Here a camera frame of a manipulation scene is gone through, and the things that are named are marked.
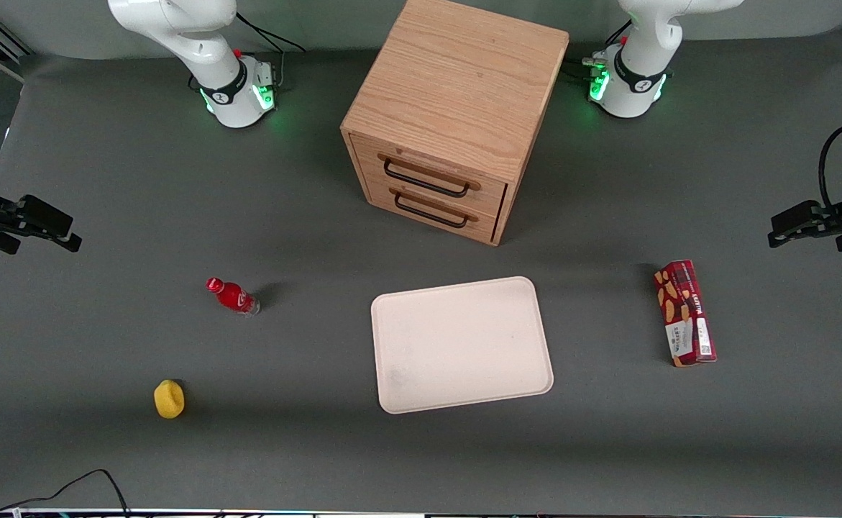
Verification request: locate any red cookie box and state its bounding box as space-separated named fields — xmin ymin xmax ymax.
xmin=654 ymin=260 xmax=718 ymax=368

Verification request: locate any beige plastic tray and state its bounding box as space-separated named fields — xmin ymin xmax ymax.
xmin=370 ymin=276 xmax=555 ymax=415

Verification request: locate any small red soda bottle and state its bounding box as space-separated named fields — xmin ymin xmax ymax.
xmin=206 ymin=277 xmax=261 ymax=317

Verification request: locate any yellow lemon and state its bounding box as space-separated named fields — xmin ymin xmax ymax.
xmin=153 ymin=379 xmax=186 ymax=419

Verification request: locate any wooden drawer cabinet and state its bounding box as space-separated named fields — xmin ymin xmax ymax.
xmin=340 ymin=0 xmax=570 ymax=247

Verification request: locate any aluminium frame rail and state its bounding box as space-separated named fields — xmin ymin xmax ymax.
xmin=0 ymin=13 xmax=35 ymax=84

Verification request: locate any thin black table cable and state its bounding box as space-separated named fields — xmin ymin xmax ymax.
xmin=0 ymin=469 xmax=131 ymax=517

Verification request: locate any black left arm base cable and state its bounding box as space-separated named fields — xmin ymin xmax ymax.
xmin=564 ymin=20 xmax=634 ymax=81

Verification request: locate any black arm base cable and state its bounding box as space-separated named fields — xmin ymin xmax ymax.
xmin=236 ymin=11 xmax=306 ymax=91
xmin=564 ymin=20 xmax=634 ymax=81

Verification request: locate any black right arm base cable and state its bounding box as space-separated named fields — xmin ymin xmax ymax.
xmin=236 ymin=11 xmax=306 ymax=91

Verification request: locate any wooden drawer with handle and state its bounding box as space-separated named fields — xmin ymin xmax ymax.
xmin=365 ymin=178 xmax=502 ymax=242
xmin=349 ymin=134 xmax=510 ymax=217

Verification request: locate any black metal drawer handle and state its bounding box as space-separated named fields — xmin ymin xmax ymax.
xmin=383 ymin=158 xmax=469 ymax=199
xmin=393 ymin=191 xmax=470 ymax=230

